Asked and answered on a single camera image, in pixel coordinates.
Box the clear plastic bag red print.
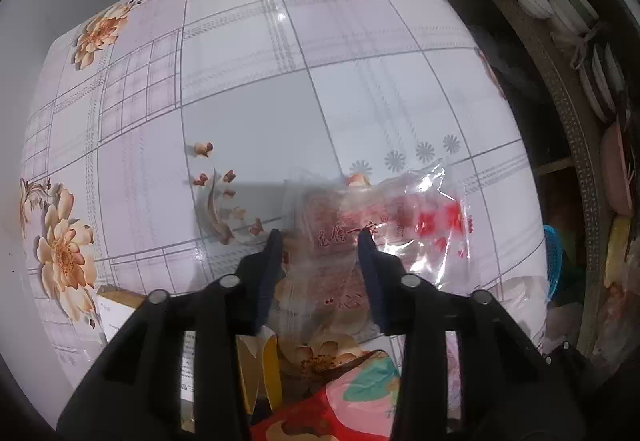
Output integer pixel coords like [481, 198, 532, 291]
[282, 163, 476, 337]

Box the red colourful snack packet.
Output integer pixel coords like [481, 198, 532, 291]
[250, 353, 403, 441]

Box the pink plastic basin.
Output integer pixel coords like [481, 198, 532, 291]
[599, 121, 635, 216]

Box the stack of bowls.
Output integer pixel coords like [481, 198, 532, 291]
[547, 0, 599, 34]

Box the yellow plastic bag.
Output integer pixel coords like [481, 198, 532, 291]
[602, 216, 633, 289]

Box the floral tablecloth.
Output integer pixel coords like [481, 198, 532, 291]
[20, 0, 548, 427]

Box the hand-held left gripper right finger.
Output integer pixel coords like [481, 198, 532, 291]
[356, 227, 586, 441]

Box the yellow white cardboard box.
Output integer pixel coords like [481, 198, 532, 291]
[95, 285, 284, 437]

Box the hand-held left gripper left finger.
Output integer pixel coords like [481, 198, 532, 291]
[57, 228, 286, 441]

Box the blue plastic basket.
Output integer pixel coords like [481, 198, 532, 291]
[542, 225, 565, 302]

